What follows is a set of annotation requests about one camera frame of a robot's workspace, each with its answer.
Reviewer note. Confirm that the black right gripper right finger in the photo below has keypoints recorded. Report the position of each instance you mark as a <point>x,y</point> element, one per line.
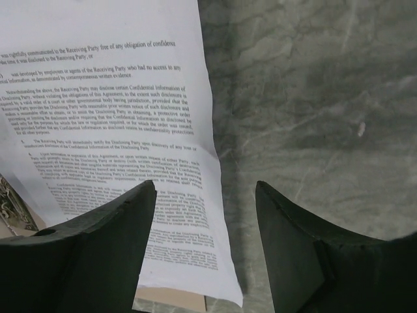
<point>316,266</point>

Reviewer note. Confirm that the white printed paper sheets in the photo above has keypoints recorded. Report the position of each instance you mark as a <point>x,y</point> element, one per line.
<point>99,96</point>

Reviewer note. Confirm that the tan paper folder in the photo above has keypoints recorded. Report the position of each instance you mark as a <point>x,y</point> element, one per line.
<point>163,296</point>

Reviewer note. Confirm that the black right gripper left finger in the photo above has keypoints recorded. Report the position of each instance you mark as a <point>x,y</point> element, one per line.
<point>78,251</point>

